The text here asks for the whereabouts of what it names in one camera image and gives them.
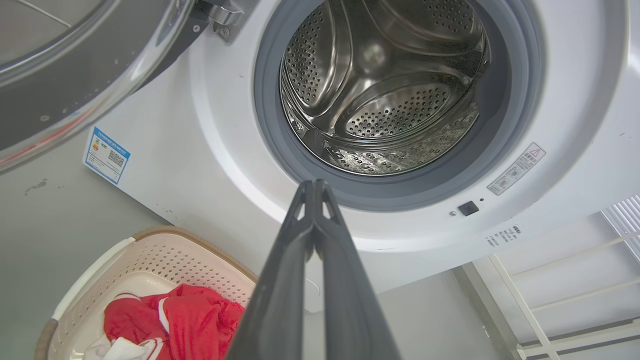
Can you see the white metal rack frame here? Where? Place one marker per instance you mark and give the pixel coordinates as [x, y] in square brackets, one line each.
[590, 340]

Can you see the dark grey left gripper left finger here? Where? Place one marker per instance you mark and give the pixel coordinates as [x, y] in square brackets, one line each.
[280, 300]

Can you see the red and white garment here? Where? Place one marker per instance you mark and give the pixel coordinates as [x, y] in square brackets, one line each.
[195, 320]

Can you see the grey rubber door gasket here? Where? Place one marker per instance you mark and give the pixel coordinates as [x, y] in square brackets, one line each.
[495, 125]

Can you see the black glass washer door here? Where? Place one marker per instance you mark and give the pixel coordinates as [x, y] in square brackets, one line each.
[75, 75]

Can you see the blue energy label sticker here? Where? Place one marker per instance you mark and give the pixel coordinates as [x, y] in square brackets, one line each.
[106, 156]

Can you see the white front-load washing machine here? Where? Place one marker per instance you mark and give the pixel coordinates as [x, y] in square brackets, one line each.
[210, 165]

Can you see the grey warning sticker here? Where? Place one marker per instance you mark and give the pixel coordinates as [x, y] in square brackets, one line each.
[516, 169]

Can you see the cream perforated laundry basket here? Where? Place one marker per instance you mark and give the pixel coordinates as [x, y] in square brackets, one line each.
[170, 262]

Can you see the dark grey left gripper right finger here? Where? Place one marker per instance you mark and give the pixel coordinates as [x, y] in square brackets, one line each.
[350, 310]

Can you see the small text sticker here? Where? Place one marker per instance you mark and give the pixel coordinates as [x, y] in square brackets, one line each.
[504, 236]

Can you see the white slatted vent panel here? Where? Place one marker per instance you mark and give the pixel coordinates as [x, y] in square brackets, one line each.
[625, 220]

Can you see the black door latch socket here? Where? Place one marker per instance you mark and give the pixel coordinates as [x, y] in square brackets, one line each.
[468, 208]

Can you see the stainless steel washing machine drum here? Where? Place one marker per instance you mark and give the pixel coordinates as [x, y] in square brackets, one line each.
[380, 100]

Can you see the silver door hinge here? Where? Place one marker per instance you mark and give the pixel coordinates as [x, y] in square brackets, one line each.
[226, 15]

